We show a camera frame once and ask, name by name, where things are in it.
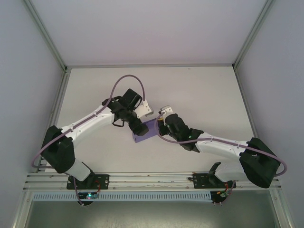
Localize aluminium mounting rail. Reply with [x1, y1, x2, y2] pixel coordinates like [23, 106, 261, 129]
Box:
[22, 171, 283, 191]

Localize aluminium frame post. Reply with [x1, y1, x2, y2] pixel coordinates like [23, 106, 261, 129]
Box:
[232, 0, 274, 70]
[23, 0, 69, 72]

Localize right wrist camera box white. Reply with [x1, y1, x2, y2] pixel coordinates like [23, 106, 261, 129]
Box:
[158, 105, 173, 117]

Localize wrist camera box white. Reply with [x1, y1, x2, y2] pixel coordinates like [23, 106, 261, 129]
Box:
[158, 105, 173, 117]
[136, 100, 155, 119]

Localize aluminium table side rail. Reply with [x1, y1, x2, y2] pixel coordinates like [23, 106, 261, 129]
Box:
[35, 68, 71, 173]
[234, 67, 268, 171]

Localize aluminium frame crossbar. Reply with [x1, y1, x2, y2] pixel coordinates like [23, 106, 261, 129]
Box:
[65, 63, 235, 69]

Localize white slotted cable duct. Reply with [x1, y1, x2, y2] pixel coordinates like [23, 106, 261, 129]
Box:
[32, 191, 212, 201]

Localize purple paper box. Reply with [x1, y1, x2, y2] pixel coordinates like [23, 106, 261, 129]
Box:
[130, 117, 165, 144]

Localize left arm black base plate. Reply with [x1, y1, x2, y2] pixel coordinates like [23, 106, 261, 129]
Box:
[66, 174, 110, 190]

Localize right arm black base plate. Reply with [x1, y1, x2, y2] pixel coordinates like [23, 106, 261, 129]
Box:
[192, 172, 236, 190]

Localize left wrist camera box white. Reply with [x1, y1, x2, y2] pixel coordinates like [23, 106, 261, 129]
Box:
[136, 100, 155, 119]

